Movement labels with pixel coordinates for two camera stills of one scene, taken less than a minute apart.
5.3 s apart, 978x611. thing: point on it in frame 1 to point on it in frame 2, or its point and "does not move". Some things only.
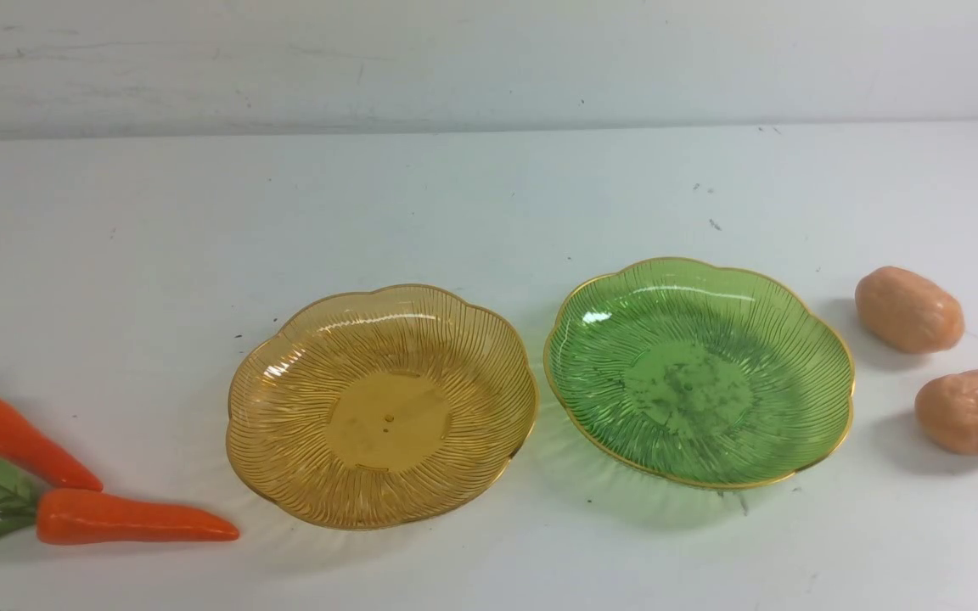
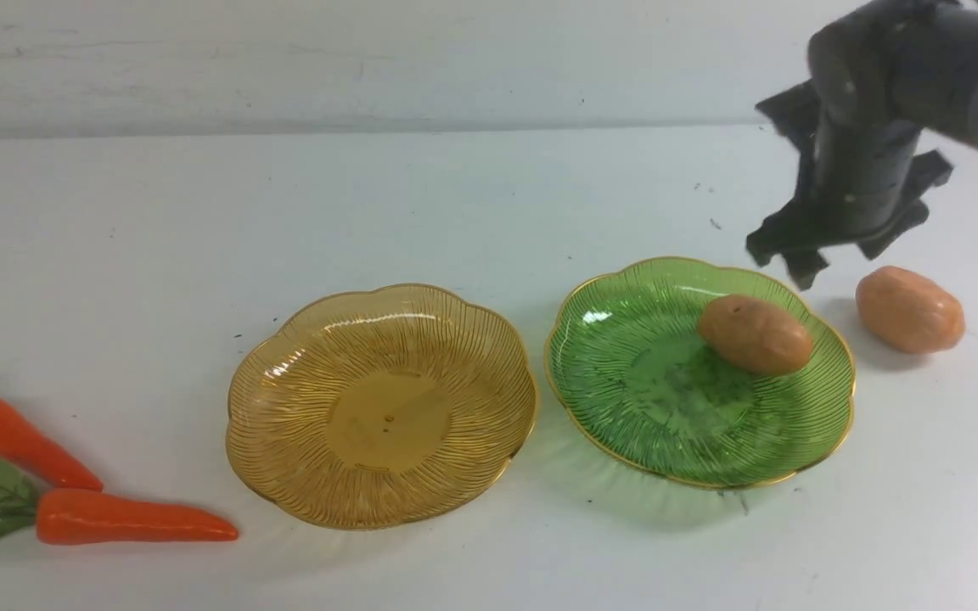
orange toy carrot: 65,516 does not move
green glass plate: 699,372 does not move
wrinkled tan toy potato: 976,412 to 755,335
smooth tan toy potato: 908,311 does not move
